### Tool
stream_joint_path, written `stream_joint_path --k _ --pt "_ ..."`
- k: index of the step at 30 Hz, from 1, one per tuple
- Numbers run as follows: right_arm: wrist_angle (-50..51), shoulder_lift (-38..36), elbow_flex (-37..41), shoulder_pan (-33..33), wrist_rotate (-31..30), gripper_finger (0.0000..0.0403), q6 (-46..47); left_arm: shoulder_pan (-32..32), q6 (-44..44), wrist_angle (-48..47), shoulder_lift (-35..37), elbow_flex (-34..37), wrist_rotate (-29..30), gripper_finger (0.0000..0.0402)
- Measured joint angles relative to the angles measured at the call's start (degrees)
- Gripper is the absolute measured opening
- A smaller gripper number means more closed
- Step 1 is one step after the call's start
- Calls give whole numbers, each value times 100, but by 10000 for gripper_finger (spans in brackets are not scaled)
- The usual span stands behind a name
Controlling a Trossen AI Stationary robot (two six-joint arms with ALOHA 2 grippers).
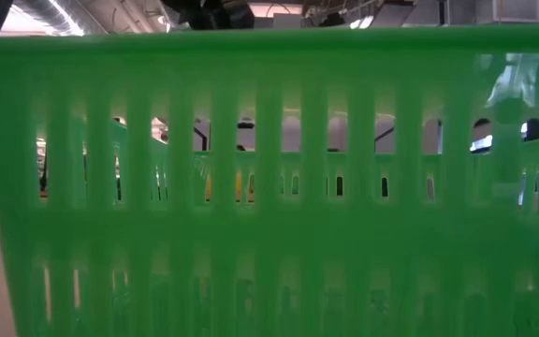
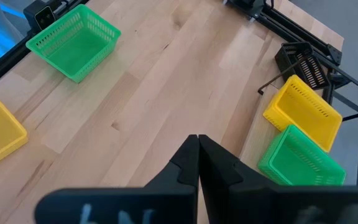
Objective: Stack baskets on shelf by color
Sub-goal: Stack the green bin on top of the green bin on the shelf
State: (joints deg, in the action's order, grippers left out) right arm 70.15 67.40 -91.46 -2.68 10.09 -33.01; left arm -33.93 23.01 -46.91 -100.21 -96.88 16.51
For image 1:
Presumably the bright ceiling light fixture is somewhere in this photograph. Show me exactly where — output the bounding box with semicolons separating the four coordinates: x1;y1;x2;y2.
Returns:
348;15;376;31

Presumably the green plastic slotted basket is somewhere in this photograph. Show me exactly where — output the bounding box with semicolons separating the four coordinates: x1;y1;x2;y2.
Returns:
0;22;539;337

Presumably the large silver ventilation duct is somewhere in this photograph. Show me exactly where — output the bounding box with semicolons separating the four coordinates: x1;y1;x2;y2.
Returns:
11;0;87;37

